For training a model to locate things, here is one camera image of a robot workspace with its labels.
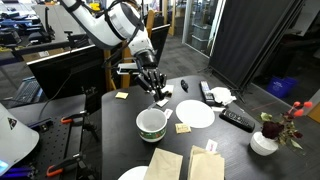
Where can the round white plate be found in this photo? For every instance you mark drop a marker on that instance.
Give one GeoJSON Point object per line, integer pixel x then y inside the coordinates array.
{"type": "Point", "coordinates": [195, 113]}

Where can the white vase with dark flowers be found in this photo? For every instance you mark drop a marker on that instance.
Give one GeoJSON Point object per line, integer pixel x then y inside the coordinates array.
{"type": "Point", "coordinates": [278, 131]}

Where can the yellow tea packet near edge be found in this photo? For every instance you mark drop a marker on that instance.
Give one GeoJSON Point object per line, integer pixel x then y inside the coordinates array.
{"type": "Point", "coordinates": [122, 95]}

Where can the orange black clamp left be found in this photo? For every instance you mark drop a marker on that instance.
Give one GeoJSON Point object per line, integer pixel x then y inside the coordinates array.
{"type": "Point", "coordinates": [71, 118]}

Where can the large brown paper bag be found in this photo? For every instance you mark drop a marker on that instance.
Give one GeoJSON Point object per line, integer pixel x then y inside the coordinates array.
{"type": "Point", "coordinates": [164, 165]}

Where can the white mug with green band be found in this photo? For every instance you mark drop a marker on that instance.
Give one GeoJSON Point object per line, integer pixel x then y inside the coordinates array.
{"type": "Point", "coordinates": [151, 124]}

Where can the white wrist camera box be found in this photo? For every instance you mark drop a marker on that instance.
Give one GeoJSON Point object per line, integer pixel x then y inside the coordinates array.
{"type": "Point", "coordinates": [127, 68]}

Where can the short black remote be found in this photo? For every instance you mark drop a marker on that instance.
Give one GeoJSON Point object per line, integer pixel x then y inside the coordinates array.
{"type": "Point", "coordinates": [207, 95]}

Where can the small black oval remote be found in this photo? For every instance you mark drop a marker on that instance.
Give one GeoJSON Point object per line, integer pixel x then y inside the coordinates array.
{"type": "Point", "coordinates": [184, 85]}

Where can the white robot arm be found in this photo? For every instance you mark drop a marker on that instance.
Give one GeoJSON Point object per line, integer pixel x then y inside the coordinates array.
{"type": "Point", "coordinates": [120, 22]}

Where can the pink packet near napkins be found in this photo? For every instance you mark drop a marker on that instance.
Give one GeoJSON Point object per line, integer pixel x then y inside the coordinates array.
{"type": "Point", "coordinates": [168, 113]}

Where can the crumpled white tissue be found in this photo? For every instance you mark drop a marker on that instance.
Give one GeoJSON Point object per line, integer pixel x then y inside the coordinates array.
{"type": "Point", "coordinates": [222, 95]}

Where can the black folding screen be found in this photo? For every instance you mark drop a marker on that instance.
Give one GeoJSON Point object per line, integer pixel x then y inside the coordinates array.
{"type": "Point", "coordinates": [247, 28]}

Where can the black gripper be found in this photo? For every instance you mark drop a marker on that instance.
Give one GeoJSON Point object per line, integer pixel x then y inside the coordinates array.
{"type": "Point", "coordinates": [147, 62]}

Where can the black perforated mounting board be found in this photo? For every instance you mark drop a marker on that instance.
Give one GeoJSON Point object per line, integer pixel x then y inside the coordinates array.
{"type": "Point", "coordinates": [53, 147]}

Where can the orange black clamp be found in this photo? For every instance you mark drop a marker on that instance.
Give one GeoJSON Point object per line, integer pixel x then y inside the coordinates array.
{"type": "Point", "coordinates": [59, 168]}
{"type": "Point", "coordinates": [71, 118]}

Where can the small tan packet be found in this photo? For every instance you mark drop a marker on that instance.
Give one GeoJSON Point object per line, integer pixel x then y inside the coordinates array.
{"type": "Point", "coordinates": [182, 128]}

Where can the blue bin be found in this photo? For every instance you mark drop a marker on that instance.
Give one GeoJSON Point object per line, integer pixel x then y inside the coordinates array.
{"type": "Point", "coordinates": [281, 87]}

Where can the long black tv remote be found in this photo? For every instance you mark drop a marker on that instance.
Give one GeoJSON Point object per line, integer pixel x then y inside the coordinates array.
{"type": "Point", "coordinates": [237, 120]}

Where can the orange black clamp right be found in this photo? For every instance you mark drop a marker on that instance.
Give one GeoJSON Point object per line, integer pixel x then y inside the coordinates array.
{"type": "Point", "coordinates": [59, 168]}

